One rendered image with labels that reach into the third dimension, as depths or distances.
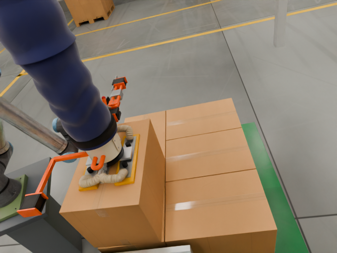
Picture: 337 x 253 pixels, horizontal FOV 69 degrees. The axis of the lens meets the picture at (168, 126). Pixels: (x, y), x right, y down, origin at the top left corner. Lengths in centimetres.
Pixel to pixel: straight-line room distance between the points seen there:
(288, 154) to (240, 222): 118
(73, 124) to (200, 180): 90
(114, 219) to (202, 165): 72
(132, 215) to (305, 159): 170
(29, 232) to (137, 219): 96
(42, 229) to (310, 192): 201
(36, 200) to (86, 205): 21
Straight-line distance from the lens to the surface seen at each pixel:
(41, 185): 129
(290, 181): 231
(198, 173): 167
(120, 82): 172
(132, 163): 128
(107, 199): 123
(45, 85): 103
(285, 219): 212
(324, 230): 214
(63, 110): 107
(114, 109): 148
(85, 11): 819
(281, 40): 420
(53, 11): 96
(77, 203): 130
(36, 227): 199
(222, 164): 170
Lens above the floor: 186
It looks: 40 degrees down
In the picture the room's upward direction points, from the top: 17 degrees counter-clockwise
